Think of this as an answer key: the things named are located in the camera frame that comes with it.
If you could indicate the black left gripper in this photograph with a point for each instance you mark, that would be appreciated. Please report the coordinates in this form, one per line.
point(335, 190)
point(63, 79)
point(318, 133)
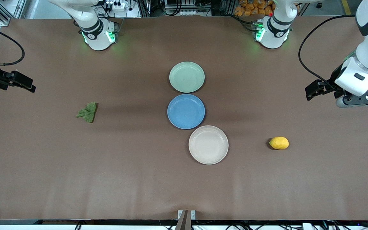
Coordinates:
point(335, 77)

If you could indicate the yellow lemon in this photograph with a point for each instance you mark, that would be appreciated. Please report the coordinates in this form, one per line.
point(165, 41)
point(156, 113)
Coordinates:
point(279, 143)

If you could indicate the green lettuce leaf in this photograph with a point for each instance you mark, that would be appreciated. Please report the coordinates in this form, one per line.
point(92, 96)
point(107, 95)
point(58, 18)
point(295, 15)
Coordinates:
point(88, 112)

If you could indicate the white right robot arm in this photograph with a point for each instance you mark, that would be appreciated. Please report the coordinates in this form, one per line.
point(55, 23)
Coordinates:
point(96, 38)

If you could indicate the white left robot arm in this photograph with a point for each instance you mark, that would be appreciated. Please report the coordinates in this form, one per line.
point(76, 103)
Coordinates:
point(275, 35)

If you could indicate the orange snack bags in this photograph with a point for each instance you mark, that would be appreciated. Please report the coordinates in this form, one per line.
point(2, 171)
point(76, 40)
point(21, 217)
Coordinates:
point(251, 8)

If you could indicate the beige plate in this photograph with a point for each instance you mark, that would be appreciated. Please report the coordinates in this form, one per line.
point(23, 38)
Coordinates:
point(208, 145)

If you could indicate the white power strip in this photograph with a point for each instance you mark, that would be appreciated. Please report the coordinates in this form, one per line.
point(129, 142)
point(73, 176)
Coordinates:
point(116, 5)

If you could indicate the light green plate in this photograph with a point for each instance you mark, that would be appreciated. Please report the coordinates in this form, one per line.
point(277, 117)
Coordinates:
point(187, 77)

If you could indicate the blue plate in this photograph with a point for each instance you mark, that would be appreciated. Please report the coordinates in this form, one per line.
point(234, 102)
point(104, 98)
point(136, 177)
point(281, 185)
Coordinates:
point(186, 111)

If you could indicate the black equipment rack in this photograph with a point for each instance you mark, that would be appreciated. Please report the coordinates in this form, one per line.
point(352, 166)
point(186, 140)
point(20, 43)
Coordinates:
point(187, 7)

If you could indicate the aluminium frame profile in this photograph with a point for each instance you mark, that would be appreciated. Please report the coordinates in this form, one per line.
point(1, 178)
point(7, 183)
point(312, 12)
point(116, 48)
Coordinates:
point(11, 9)

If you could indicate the table edge clamp bracket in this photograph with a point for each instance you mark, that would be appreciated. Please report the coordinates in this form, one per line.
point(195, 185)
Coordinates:
point(185, 218)

